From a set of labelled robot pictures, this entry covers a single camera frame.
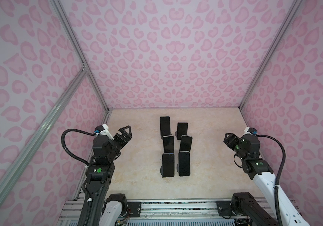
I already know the aluminium diagonal frame bar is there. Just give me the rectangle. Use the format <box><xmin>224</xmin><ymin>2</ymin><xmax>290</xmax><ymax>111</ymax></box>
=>
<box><xmin>0</xmin><ymin>68</ymin><xmax>87</xmax><ymax>208</ymax></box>

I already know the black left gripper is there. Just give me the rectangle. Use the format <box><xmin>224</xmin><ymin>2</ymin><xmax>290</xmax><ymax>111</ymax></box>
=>
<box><xmin>108</xmin><ymin>125</ymin><xmax>131</xmax><ymax>163</ymax></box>

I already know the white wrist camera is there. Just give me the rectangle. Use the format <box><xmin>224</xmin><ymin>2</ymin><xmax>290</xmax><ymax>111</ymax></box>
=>
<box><xmin>94</xmin><ymin>124</ymin><xmax>114</xmax><ymax>140</ymax></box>
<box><xmin>243</xmin><ymin>127</ymin><xmax>258</xmax><ymax>136</ymax></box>

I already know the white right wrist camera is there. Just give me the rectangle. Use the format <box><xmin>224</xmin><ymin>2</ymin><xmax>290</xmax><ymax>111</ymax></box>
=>
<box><xmin>243</xmin><ymin>127</ymin><xmax>258</xmax><ymax>136</ymax></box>

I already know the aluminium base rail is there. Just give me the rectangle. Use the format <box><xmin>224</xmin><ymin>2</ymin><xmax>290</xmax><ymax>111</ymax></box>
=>
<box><xmin>55</xmin><ymin>192</ymin><xmax>297</xmax><ymax>226</ymax></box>

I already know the aluminium frame post back right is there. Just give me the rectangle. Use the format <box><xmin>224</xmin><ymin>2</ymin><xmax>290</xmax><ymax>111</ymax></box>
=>
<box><xmin>239</xmin><ymin>0</ymin><xmax>304</xmax><ymax>111</ymax></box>

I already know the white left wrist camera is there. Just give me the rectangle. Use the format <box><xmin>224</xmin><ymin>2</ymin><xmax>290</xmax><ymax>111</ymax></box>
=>
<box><xmin>94</xmin><ymin>124</ymin><xmax>114</xmax><ymax>140</ymax></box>

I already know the aluminium frame post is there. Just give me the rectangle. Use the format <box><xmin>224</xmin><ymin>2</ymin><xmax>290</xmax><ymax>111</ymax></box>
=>
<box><xmin>50</xmin><ymin>0</ymin><xmax>109</xmax><ymax>113</ymax></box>
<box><xmin>239</xmin><ymin>0</ymin><xmax>304</xmax><ymax>111</ymax></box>

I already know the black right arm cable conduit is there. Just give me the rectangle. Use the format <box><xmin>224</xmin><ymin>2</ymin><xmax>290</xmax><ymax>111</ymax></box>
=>
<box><xmin>255</xmin><ymin>134</ymin><xmax>287</xmax><ymax>226</ymax></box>

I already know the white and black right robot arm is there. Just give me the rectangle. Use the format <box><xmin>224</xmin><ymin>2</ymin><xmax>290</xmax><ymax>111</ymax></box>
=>
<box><xmin>223</xmin><ymin>128</ymin><xmax>308</xmax><ymax>226</ymax></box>

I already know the black phone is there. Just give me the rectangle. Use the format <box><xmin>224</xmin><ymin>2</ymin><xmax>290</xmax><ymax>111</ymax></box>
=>
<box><xmin>162</xmin><ymin>153</ymin><xmax>175</xmax><ymax>178</ymax></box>
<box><xmin>179</xmin><ymin>135</ymin><xmax>192</xmax><ymax>152</ymax></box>
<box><xmin>178</xmin><ymin>151</ymin><xmax>191</xmax><ymax>177</ymax></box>
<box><xmin>177</xmin><ymin>122</ymin><xmax>188</xmax><ymax>140</ymax></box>
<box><xmin>162</xmin><ymin>135</ymin><xmax>175</xmax><ymax>153</ymax></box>
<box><xmin>160</xmin><ymin>116</ymin><xmax>171</xmax><ymax>138</ymax></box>

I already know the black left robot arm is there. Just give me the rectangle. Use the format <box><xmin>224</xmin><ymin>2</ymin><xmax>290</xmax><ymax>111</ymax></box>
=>
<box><xmin>78</xmin><ymin>124</ymin><xmax>132</xmax><ymax>226</ymax></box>

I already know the aluminium frame post back left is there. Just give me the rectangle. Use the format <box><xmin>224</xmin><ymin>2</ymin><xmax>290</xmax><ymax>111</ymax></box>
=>
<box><xmin>50</xmin><ymin>0</ymin><xmax>109</xmax><ymax>113</ymax></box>

